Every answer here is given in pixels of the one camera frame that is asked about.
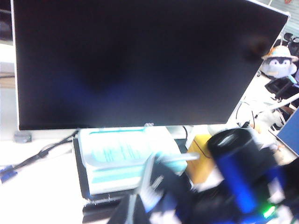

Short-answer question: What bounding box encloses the yellow box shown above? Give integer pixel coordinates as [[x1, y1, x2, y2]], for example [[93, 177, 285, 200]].
[[185, 134, 219, 185]]

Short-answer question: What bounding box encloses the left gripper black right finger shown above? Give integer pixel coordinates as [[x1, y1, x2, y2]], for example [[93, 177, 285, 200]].
[[129, 195, 152, 224]]

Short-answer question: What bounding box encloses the white book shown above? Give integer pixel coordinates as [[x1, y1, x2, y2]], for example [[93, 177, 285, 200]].
[[88, 172, 147, 196]]

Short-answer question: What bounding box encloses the penguin plush with hat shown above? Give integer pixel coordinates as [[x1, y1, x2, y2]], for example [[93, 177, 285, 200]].
[[260, 45, 299, 82]]

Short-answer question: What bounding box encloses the blue VGA plug cable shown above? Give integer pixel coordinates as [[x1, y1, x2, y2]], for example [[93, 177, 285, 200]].
[[0, 133, 78, 184]]

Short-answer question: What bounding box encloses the black computer monitor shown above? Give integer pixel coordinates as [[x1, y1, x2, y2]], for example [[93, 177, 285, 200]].
[[10, 0, 292, 131]]

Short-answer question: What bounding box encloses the blue panel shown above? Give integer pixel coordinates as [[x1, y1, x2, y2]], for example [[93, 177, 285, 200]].
[[277, 109, 299, 156]]

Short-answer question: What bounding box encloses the small silver round object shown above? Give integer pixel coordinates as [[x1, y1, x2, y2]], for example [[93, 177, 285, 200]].
[[13, 132, 32, 143]]

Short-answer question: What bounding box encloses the black boxy object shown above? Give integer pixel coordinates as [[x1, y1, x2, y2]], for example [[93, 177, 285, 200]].
[[265, 78, 299, 100]]

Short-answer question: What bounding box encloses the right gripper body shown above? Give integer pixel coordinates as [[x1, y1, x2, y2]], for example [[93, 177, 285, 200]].
[[139, 153, 197, 214]]

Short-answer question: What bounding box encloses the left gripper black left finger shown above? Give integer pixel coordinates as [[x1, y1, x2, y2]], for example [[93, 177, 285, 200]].
[[109, 194, 134, 224]]

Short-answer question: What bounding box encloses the silver monitor stand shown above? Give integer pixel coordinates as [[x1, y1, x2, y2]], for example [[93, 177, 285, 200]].
[[78, 128, 179, 170]]

